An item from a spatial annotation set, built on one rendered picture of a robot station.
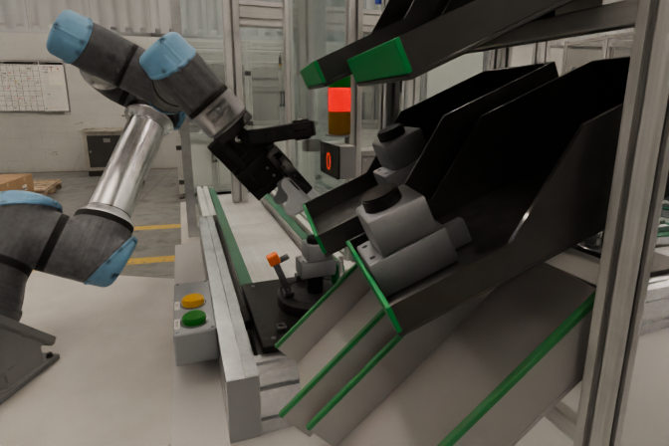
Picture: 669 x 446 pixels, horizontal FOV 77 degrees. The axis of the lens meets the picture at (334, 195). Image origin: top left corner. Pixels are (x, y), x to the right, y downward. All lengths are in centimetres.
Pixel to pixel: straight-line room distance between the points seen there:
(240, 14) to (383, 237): 155
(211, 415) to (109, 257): 37
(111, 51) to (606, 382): 72
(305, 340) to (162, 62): 43
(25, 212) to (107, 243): 15
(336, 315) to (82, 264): 54
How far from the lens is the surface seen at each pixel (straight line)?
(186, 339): 78
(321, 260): 76
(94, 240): 95
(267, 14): 181
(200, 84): 66
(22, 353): 93
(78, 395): 88
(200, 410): 77
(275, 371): 66
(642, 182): 30
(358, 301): 58
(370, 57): 30
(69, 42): 76
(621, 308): 32
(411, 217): 31
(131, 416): 80
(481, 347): 43
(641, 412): 88
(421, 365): 46
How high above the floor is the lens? 134
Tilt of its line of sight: 13 degrees down
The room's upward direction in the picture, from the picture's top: straight up
